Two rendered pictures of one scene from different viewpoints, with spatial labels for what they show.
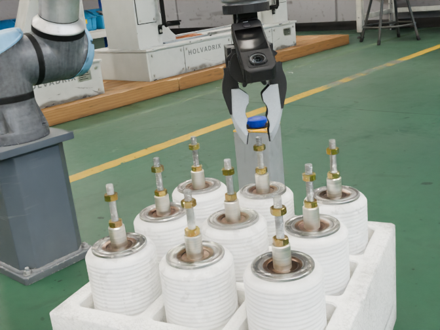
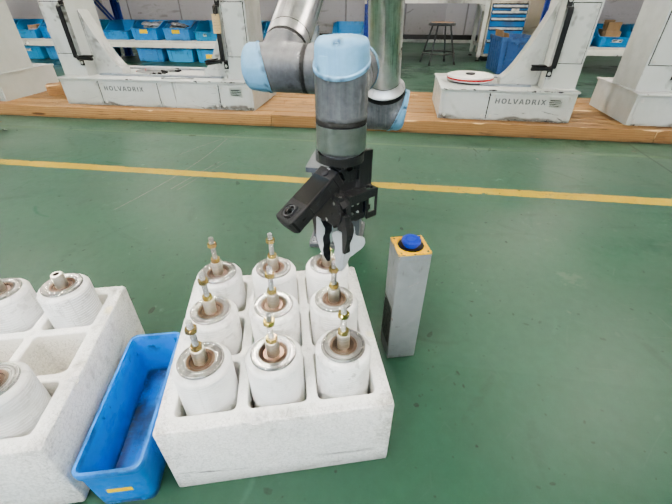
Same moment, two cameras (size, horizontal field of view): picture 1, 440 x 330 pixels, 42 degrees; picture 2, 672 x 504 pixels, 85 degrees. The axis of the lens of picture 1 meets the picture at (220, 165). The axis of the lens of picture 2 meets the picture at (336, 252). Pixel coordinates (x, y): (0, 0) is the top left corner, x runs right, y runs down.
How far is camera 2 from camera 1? 0.78 m
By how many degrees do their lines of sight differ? 52
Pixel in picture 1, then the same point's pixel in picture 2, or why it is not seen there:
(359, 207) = (334, 370)
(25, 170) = not seen: hidden behind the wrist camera
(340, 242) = (262, 380)
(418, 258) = (500, 444)
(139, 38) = (641, 80)
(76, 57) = (386, 117)
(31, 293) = (304, 252)
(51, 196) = not seen: hidden behind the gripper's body
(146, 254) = (214, 288)
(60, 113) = (513, 129)
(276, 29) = not seen: outside the picture
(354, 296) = (249, 416)
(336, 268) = (259, 391)
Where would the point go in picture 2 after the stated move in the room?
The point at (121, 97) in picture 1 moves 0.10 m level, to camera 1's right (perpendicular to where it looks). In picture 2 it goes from (579, 131) to (596, 135)
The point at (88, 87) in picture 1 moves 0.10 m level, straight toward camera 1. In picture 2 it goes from (553, 114) to (548, 117)
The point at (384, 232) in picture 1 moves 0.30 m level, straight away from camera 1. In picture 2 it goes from (369, 401) to (515, 355)
